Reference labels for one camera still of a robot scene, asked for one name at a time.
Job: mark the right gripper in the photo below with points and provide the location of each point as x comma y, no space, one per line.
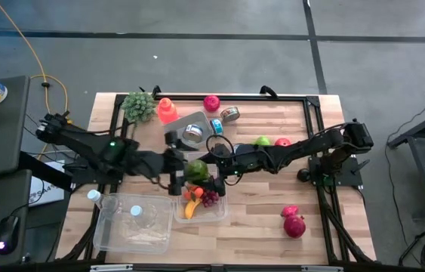
222,162

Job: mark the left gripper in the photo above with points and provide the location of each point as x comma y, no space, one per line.
170,161

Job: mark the green round fruit with stem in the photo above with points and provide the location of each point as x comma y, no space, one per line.
197,173

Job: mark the orange tangerine cluster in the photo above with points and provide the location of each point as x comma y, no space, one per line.
197,192

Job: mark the red grape bunch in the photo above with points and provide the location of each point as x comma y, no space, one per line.
210,198

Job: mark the blue red label tin can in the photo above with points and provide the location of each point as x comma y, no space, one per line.
193,133

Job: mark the yellow banana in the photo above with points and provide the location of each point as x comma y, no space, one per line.
191,209

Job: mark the teal label tin can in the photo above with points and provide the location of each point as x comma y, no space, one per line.
216,127

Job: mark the orange water bottle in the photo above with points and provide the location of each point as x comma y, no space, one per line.
167,111

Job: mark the green apple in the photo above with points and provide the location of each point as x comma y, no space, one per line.
263,141

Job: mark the picture label tin can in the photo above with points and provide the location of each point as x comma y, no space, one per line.
230,114

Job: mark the clear bottle white cap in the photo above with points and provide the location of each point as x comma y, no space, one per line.
136,210
93,195

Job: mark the red apple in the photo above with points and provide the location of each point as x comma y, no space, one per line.
283,142

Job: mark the large red pomegranate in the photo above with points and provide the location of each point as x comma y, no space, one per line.
294,226

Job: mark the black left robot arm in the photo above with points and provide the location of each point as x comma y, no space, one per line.
84,141

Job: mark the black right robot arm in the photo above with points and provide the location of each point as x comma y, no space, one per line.
310,145

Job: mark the small clear plastic bin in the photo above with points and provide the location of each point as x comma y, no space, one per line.
216,215

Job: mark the large clear plastic bin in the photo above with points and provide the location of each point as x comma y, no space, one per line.
159,226

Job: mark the green artificial plant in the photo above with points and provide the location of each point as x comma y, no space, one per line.
138,107

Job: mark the pink-red round fruit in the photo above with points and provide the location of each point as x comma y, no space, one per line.
211,103

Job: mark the small pink fruit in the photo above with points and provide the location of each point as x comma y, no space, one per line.
289,210

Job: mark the black round knob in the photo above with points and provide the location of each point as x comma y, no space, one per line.
303,175

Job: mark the white printed paper sheet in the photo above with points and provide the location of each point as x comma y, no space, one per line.
46,192

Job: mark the black computer mouse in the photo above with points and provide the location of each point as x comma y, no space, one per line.
7,232

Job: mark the black aluminium frame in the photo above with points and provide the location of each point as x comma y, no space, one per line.
291,97

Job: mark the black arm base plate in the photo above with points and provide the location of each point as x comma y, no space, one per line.
350,175

